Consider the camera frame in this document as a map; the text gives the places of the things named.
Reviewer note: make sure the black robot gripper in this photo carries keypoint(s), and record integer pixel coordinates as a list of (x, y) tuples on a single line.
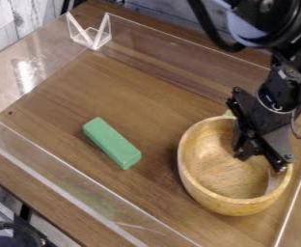
[(264, 114)]

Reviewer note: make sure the light wooden bowl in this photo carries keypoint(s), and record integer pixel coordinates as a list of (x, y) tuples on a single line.
[(229, 186)]

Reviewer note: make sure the clear acrylic corner bracket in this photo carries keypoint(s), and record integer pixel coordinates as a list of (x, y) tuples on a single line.
[(92, 38)]

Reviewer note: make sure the clear acrylic tray walls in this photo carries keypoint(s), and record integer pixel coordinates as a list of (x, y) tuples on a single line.
[(151, 84)]

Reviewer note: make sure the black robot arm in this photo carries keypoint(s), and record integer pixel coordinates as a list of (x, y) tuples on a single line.
[(264, 24)]

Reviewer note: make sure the red plush strawberry toy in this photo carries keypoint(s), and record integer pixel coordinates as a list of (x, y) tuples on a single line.
[(228, 113)]

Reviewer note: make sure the green rectangular foam block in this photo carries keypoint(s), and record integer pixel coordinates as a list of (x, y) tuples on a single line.
[(112, 142)]

